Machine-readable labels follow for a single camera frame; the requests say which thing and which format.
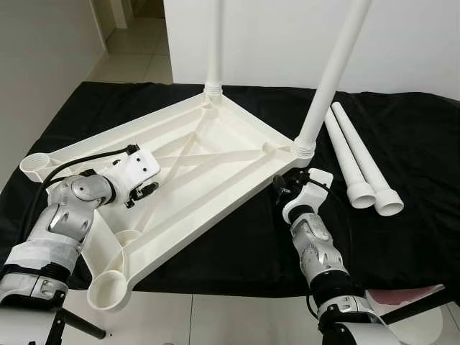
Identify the white plastic table leg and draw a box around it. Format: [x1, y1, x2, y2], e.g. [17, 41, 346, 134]
[332, 103, 405, 217]
[206, 0, 225, 94]
[323, 106, 377, 210]
[295, 0, 373, 155]

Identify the white plastic table top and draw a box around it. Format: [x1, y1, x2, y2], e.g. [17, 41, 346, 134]
[19, 85, 317, 312]

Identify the black metal table leg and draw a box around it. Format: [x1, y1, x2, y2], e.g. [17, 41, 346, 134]
[59, 308, 109, 340]
[379, 287, 455, 326]

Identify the large pink towel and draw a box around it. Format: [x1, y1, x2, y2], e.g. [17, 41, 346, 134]
[367, 284, 446, 303]

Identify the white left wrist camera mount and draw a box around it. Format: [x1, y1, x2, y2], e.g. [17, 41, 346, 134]
[115, 146, 161, 198]

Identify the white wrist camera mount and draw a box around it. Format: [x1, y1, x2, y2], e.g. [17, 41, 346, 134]
[282, 169, 335, 225]
[115, 146, 161, 198]

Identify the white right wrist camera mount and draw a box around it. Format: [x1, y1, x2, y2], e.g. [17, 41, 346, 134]
[282, 169, 335, 225]

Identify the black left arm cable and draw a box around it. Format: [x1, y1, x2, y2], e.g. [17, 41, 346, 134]
[40, 144, 141, 191]

